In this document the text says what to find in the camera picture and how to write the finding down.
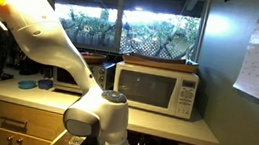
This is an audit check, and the closed wooden drawer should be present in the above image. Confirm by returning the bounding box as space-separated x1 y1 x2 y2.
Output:
0 97 70 144

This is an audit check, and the silver toaster oven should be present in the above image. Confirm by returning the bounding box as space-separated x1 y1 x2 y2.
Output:
50 55 118 98

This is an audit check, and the white microwave oven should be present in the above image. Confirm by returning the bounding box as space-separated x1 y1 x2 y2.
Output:
109 60 201 121

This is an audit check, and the wooden serving tray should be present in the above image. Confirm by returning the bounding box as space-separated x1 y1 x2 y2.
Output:
120 50 200 75

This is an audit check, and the large wooden bowl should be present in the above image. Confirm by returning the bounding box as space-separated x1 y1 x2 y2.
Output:
79 51 108 67

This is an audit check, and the blue plastic bowl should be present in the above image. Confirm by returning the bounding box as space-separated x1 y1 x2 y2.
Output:
37 77 55 92

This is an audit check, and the window frame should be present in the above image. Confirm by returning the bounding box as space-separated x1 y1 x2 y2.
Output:
37 0 213 65

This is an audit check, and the metal drawer handle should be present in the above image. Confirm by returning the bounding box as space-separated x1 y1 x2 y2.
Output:
0 115 29 131

